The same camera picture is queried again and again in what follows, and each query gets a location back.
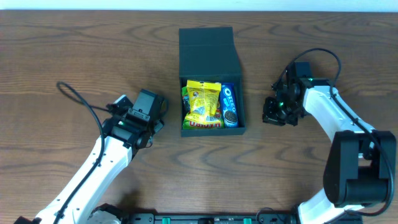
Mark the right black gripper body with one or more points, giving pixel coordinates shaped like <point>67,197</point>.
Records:
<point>273,112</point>

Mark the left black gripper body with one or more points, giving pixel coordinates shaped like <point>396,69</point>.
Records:
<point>157,127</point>

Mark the blue Oreo cookie pack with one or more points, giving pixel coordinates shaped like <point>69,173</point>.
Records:
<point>228,105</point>

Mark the Haribo gummy worms bag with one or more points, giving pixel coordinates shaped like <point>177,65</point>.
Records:
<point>217,123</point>

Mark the yellow snack bag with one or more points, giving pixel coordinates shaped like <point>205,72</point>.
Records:
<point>203,98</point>

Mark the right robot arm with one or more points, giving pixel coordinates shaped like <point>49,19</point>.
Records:
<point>360,168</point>

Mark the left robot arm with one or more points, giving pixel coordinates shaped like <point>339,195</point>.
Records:
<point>81,195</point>

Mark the dark green open box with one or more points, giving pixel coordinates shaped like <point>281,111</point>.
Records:
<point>209,55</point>

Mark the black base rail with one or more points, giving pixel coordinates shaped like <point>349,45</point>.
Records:
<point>217,219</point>

